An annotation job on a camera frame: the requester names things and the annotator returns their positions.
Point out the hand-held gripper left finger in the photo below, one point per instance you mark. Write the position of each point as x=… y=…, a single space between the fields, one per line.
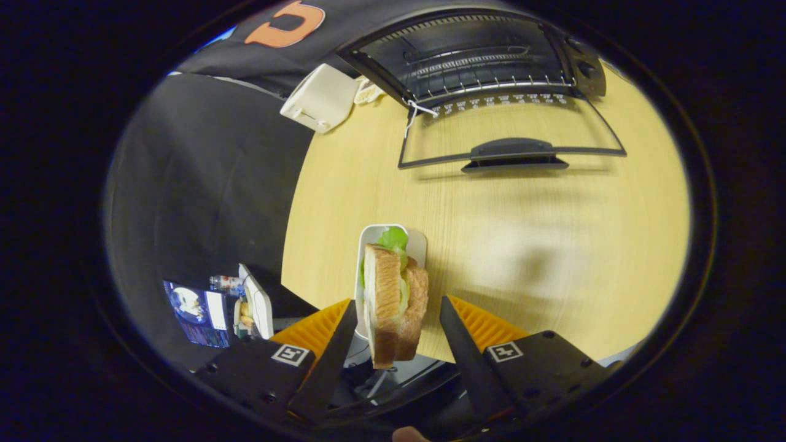
x=331 y=362

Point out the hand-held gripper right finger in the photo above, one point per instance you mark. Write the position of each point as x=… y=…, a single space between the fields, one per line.
x=470 y=362

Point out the toasted bread sandwich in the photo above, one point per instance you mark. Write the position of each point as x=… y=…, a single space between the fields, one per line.
x=384 y=294

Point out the black toaster oven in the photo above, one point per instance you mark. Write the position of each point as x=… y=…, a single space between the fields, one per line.
x=513 y=150

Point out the white pop-up toaster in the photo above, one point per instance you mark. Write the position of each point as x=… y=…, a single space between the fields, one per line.
x=319 y=98

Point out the white plastic bin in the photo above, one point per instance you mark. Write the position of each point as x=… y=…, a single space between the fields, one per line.
x=261 y=307

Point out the small white rectangular tray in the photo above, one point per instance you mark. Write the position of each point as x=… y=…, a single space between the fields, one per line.
x=419 y=245

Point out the small clear plastic bottle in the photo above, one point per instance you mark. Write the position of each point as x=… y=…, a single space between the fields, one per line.
x=226 y=283

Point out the blue printed booklet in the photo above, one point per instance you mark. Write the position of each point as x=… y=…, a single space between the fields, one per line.
x=190 y=307

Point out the small beige object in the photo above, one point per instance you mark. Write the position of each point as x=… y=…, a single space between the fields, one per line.
x=368 y=93

